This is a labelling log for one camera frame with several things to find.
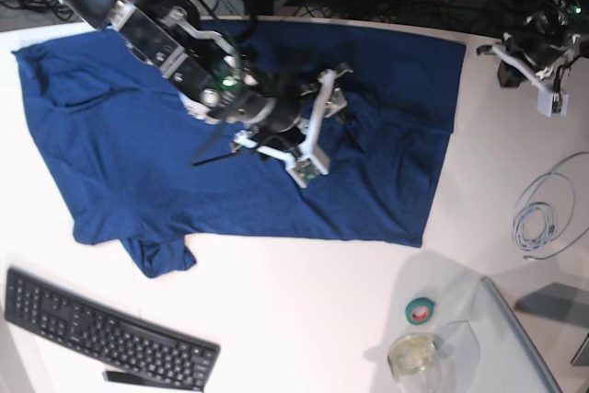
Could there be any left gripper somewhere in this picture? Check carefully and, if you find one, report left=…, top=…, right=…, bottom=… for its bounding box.
left=497, top=15, right=572, bottom=88

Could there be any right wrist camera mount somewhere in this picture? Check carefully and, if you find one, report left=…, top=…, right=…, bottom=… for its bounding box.
left=232, top=63, right=352, bottom=189

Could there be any coiled white cable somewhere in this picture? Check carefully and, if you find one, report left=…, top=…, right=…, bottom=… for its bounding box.
left=511, top=151, right=589, bottom=262

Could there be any dark blue t-shirt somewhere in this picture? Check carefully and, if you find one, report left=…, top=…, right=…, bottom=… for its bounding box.
left=15, top=21, right=466, bottom=278

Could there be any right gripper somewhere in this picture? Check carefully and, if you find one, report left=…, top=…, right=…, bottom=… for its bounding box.
left=248, top=71, right=357, bottom=133

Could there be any black computer keyboard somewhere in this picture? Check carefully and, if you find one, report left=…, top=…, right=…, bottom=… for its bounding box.
left=5, top=267, right=221, bottom=392

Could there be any green tape roll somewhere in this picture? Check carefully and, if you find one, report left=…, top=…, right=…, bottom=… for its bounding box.
left=405, top=297, right=436, bottom=325

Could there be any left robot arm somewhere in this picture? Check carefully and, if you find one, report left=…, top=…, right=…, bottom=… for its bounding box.
left=501, top=0, right=588, bottom=91

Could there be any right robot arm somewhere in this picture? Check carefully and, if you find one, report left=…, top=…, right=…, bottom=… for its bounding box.
left=59, top=0, right=349, bottom=179

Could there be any clear tape dispenser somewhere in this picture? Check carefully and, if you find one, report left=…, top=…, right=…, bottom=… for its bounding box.
left=387, top=333, right=442, bottom=392

